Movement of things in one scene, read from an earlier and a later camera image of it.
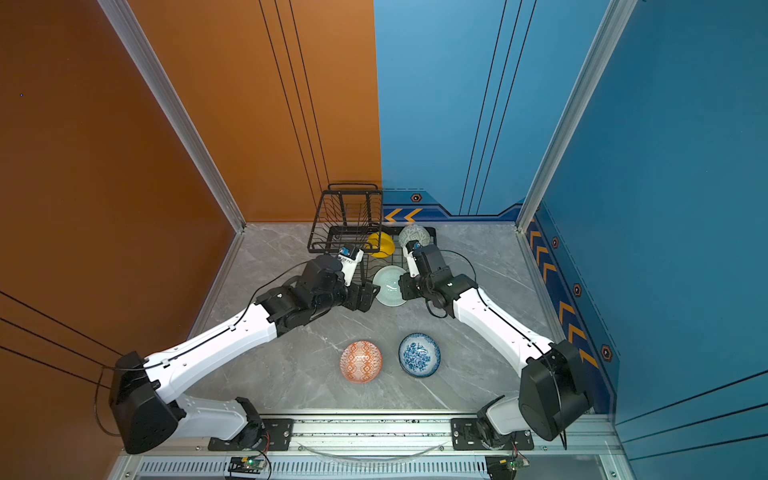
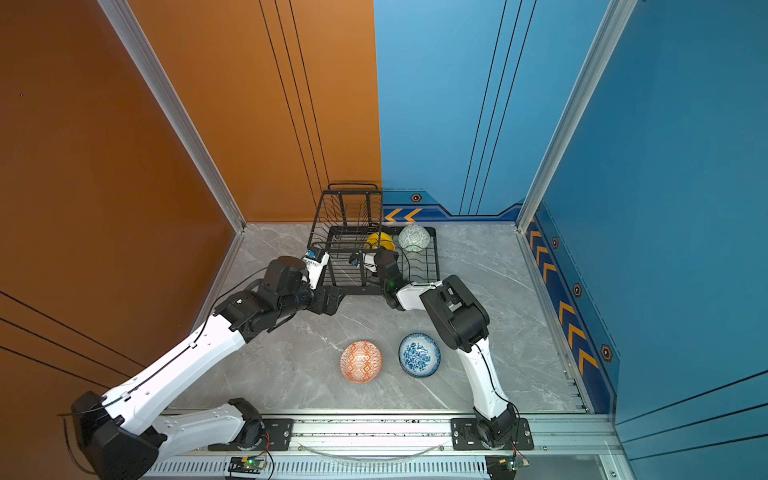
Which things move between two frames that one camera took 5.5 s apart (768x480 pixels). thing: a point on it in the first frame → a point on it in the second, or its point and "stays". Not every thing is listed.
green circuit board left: (246, 465) stays
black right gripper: (404, 281) → (380, 252)
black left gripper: (368, 297) → (321, 306)
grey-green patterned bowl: (414, 232) stays
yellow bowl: (380, 245) stays
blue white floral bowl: (419, 355) stays
